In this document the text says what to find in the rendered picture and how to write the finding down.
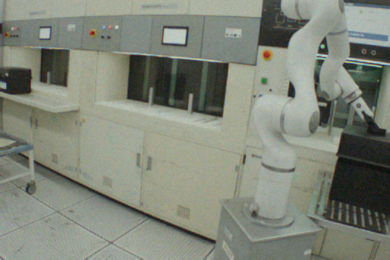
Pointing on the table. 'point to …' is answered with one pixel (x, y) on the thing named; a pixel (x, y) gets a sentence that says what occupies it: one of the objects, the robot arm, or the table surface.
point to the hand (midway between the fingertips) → (375, 128)
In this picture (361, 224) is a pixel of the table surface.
